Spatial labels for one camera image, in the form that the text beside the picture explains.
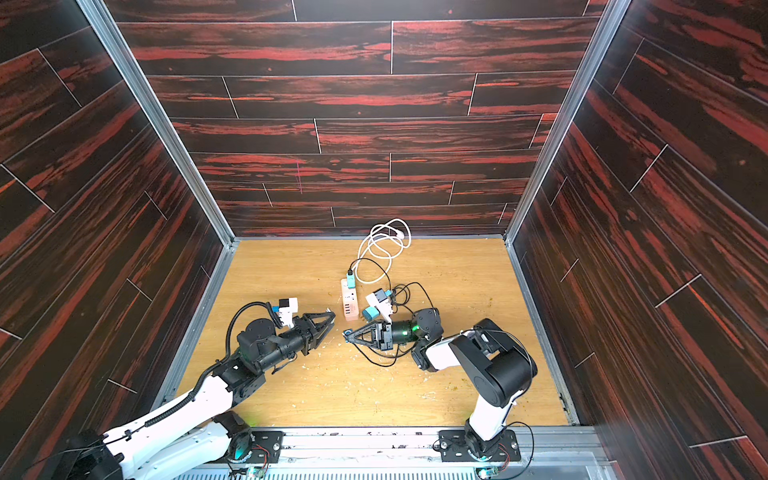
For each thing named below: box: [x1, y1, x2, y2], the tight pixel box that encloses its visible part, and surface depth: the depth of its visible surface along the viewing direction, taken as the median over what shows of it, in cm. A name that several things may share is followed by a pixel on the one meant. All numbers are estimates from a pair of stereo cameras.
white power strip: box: [341, 278, 359, 321], surface depth 100 cm
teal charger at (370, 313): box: [362, 306, 379, 322], surface depth 98 cm
